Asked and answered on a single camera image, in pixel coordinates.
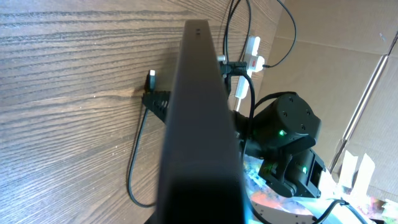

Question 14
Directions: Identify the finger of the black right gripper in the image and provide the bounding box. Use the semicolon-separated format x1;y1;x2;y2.
142;91;171;123

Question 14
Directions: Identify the black USB charging cable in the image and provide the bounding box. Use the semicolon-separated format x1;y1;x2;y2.
126;0;298;208

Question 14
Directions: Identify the blue Galaxy smartphone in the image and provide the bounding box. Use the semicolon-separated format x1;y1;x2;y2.
155;20;250;223

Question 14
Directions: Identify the white power strip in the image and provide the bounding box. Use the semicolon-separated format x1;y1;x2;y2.
235;36;265;111

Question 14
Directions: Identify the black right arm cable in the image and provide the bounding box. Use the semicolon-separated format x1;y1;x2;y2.
239;71;371;224

